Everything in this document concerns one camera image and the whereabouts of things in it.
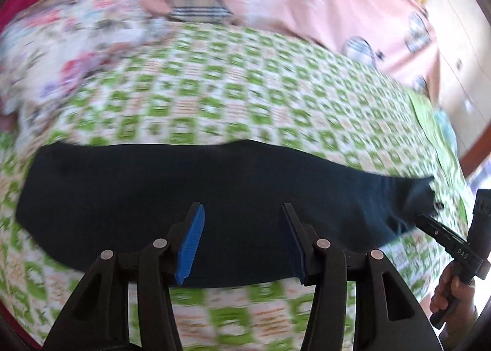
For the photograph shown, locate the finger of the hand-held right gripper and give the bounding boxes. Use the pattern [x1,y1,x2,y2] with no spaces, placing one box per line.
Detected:
[415,213,470,254]

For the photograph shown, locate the cream wardrobe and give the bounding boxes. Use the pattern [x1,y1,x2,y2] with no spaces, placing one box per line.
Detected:
[412,0,491,156]

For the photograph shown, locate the person's right hand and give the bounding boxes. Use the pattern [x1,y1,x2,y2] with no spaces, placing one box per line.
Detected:
[430,261,480,346]

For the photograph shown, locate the light green cloth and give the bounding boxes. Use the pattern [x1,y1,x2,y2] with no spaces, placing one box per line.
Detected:
[407,90,461,167]

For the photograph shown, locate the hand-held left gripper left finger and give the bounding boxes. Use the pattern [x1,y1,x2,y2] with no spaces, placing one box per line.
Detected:
[43,202,206,351]

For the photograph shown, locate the dark navy pants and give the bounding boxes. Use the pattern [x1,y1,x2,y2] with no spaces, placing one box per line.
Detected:
[15,140,445,287]

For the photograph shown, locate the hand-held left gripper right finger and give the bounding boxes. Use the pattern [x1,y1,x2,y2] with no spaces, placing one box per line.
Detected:
[282,203,442,351]

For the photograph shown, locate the green checkered bed sheet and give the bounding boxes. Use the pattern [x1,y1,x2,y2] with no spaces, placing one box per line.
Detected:
[0,23,478,351]

